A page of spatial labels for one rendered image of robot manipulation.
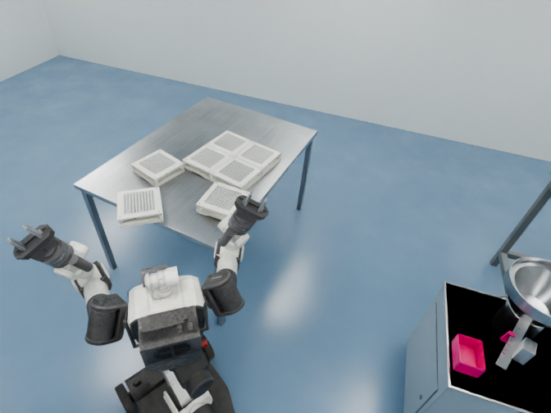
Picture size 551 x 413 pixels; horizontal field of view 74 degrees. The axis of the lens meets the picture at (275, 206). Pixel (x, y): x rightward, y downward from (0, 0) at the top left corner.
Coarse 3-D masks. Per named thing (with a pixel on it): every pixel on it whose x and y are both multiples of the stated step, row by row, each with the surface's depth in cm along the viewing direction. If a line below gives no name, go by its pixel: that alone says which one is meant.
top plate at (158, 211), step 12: (120, 192) 220; (132, 192) 220; (144, 192) 221; (156, 192) 222; (120, 204) 212; (132, 204) 213; (156, 204) 214; (120, 216) 205; (132, 216) 205; (144, 216) 207
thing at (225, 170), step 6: (234, 162) 249; (240, 162) 249; (222, 168) 243; (228, 168) 244; (234, 168) 244; (240, 168) 245; (228, 174) 240; (234, 174) 239; (240, 174) 240; (246, 174) 241; (240, 180) 236
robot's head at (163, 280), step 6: (162, 270) 128; (168, 270) 128; (174, 270) 128; (150, 276) 126; (156, 276) 127; (162, 276) 126; (168, 276) 127; (174, 276) 127; (150, 282) 126; (156, 282) 126; (162, 282) 127; (168, 282) 127; (174, 282) 127; (150, 288) 126; (156, 288) 132; (162, 288) 130; (168, 288) 131; (162, 294) 130
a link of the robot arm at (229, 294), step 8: (232, 272) 147; (232, 280) 140; (224, 288) 136; (232, 288) 139; (216, 296) 138; (224, 296) 137; (232, 296) 138; (240, 296) 143; (224, 304) 139; (232, 304) 139; (240, 304) 141
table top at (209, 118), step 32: (160, 128) 289; (192, 128) 292; (224, 128) 296; (256, 128) 300; (288, 128) 304; (128, 160) 255; (288, 160) 270; (96, 192) 229; (160, 192) 233; (192, 192) 235; (256, 192) 240; (160, 224) 214; (192, 224) 215
